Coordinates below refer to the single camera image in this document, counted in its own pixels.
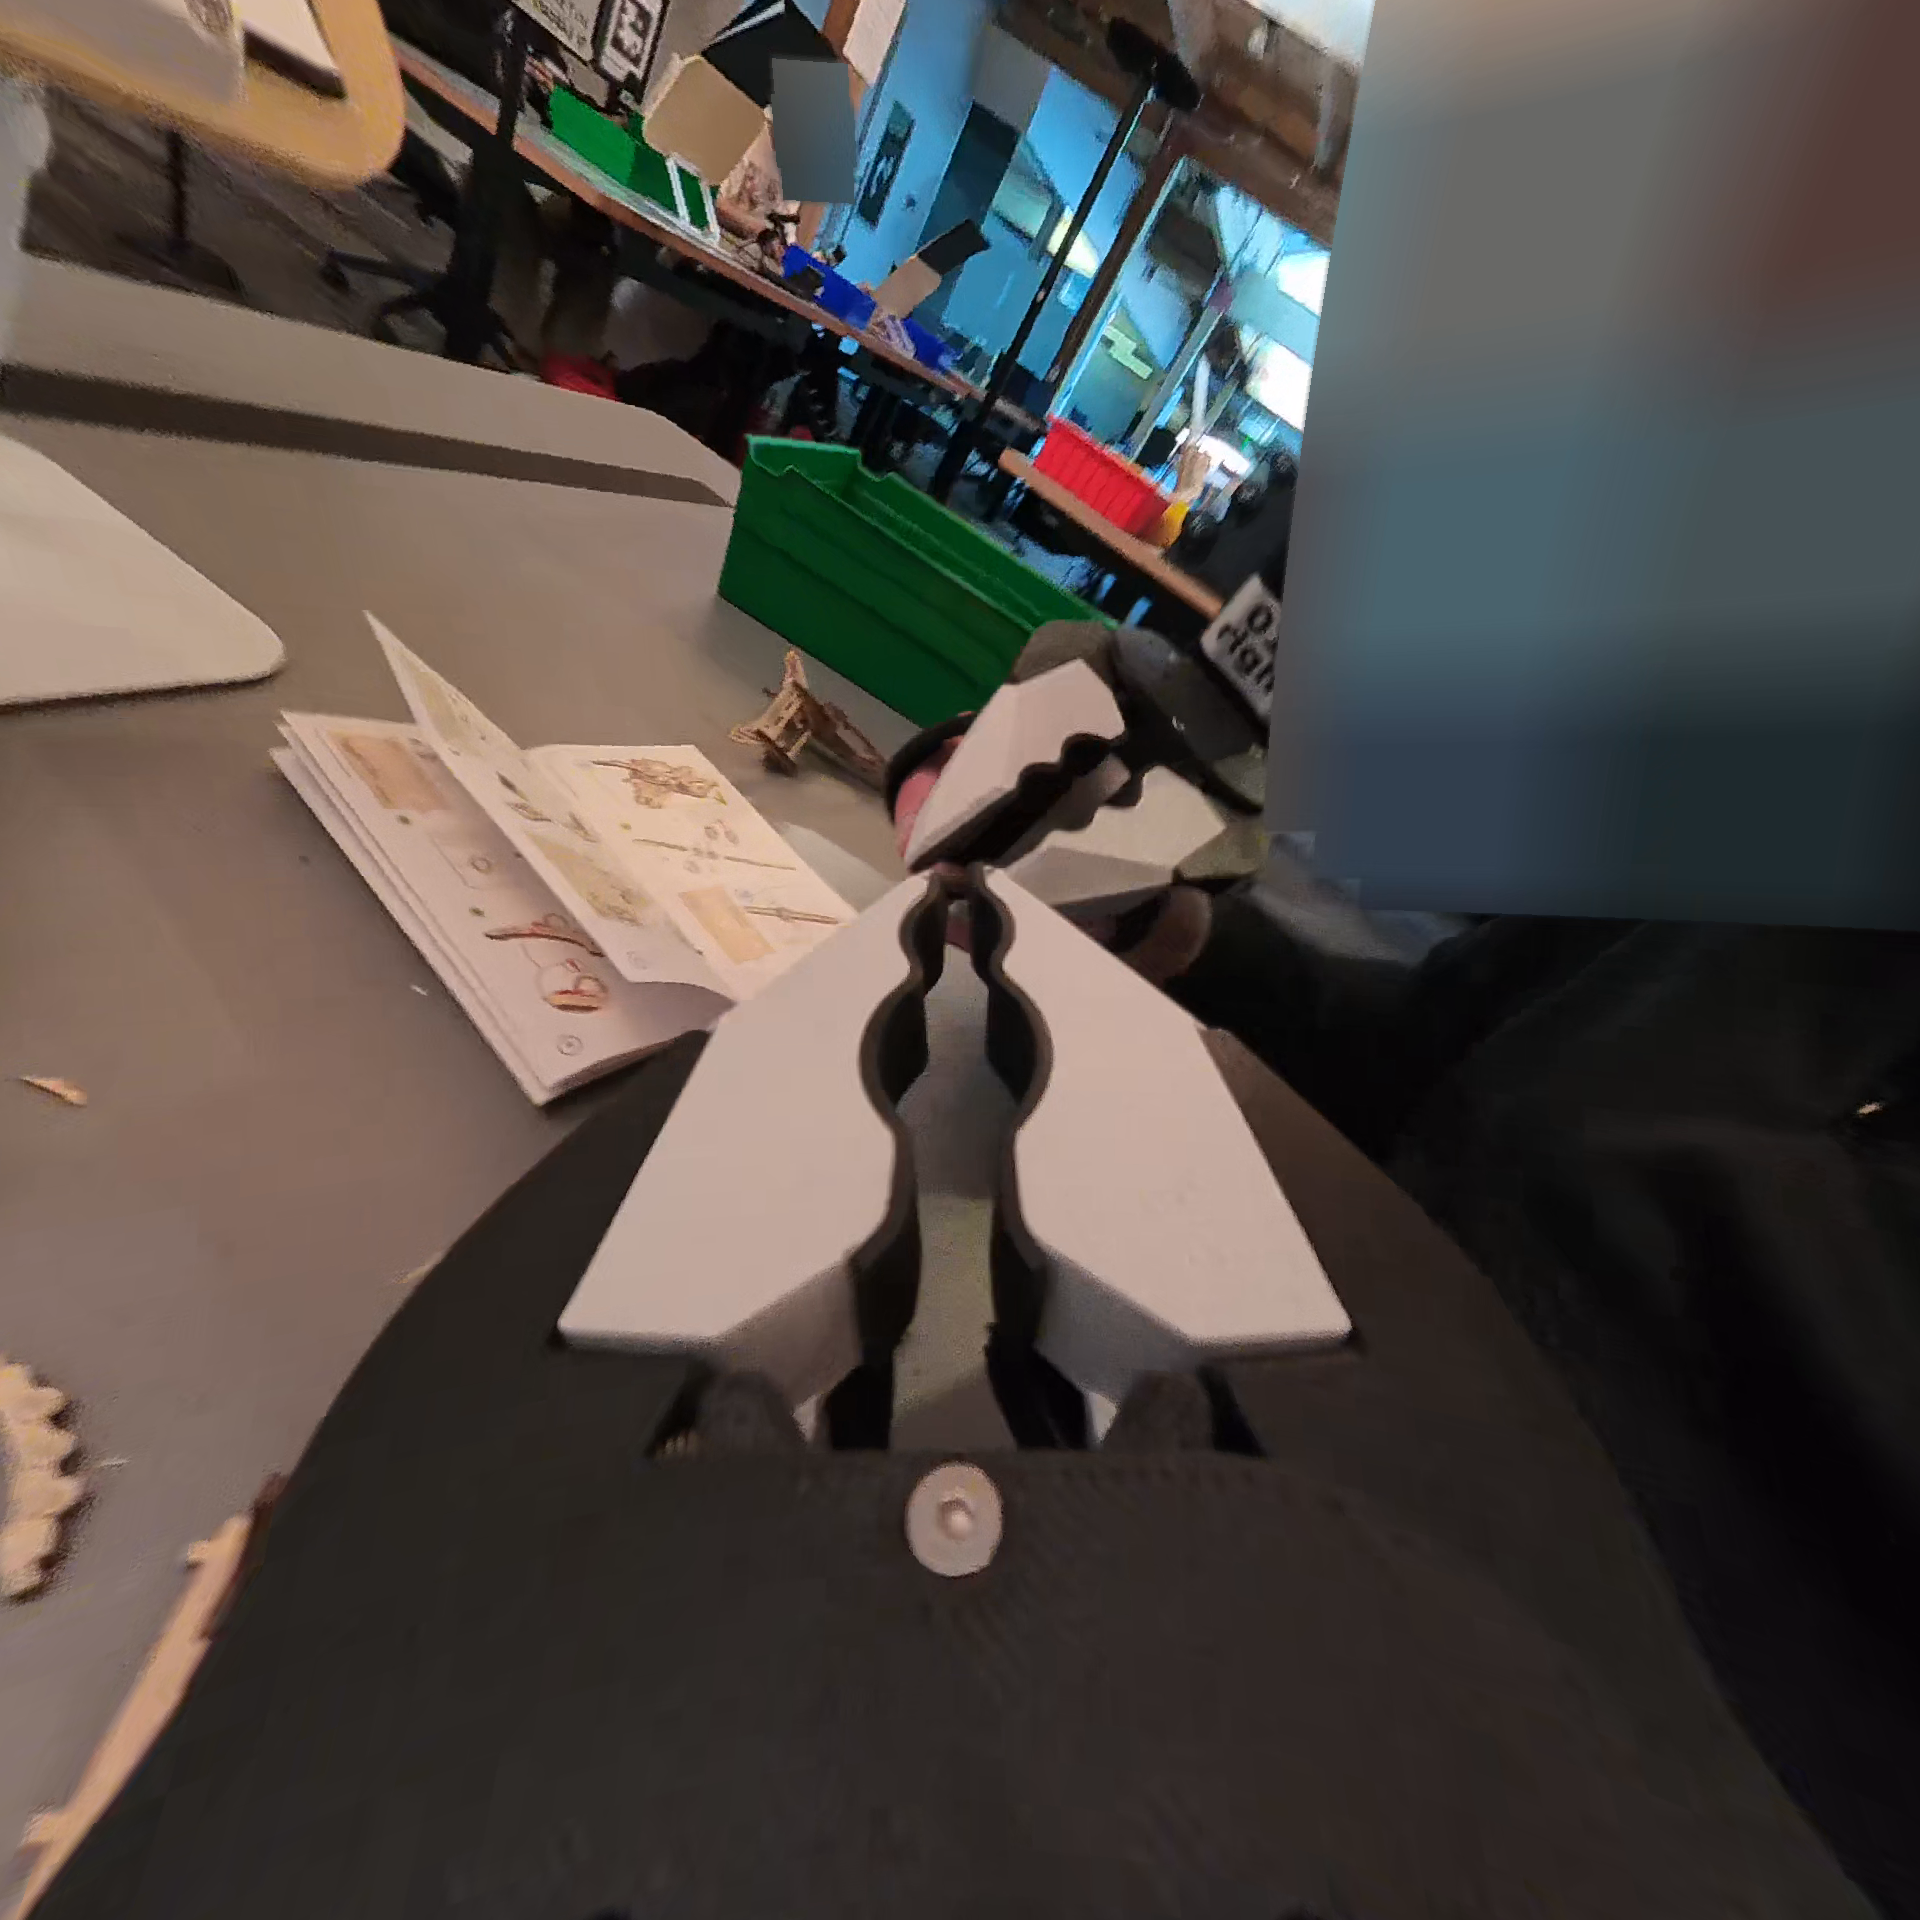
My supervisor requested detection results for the light wooden side table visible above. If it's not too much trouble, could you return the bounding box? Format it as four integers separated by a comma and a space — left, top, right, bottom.
0, 0, 407, 189

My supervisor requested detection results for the laser-cut wooden sheet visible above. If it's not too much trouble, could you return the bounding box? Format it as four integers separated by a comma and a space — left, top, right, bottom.
6, 1475, 291, 1877

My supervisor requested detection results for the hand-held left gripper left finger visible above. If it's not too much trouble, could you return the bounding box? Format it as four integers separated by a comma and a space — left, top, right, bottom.
555, 872, 950, 1449

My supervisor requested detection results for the red plastic bin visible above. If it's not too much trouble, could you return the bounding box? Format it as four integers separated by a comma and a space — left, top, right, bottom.
1036, 417, 1174, 542

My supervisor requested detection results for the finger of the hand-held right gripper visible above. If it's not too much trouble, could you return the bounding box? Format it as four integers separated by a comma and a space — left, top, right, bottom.
903, 657, 1134, 876
1007, 773, 1224, 921

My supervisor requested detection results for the green plastic bin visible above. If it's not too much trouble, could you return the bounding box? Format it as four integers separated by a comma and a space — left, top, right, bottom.
717, 434, 1120, 730

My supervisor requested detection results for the white instruction booklet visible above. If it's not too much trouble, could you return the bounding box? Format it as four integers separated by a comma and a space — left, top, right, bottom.
269, 613, 860, 1106

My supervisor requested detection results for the white desk stand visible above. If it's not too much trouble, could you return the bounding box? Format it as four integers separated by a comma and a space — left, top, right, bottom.
0, 433, 288, 712

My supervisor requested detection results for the wavy wooden strip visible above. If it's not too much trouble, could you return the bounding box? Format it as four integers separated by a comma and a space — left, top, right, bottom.
0, 1358, 84, 1604

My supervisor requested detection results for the person's right hand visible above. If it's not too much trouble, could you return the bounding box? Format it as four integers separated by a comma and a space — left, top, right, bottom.
887, 750, 1220, 990

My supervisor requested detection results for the black stand pole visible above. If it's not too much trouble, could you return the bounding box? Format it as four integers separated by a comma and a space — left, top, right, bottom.
930, 16, 1202, 505

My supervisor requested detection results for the wooden model frame assembly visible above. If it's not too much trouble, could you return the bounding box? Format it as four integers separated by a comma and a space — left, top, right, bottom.
728, 650, 890, 789

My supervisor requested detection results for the person's right forearm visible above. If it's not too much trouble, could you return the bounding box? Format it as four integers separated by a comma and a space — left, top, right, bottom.
1183, 878, 1652, 1144

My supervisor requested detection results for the person's black sweater torso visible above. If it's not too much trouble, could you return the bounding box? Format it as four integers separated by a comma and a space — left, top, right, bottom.
1350, 900, 1920, 1920

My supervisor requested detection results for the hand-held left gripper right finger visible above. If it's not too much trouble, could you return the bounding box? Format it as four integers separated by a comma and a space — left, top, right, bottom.
966, 867, 1356, 1449

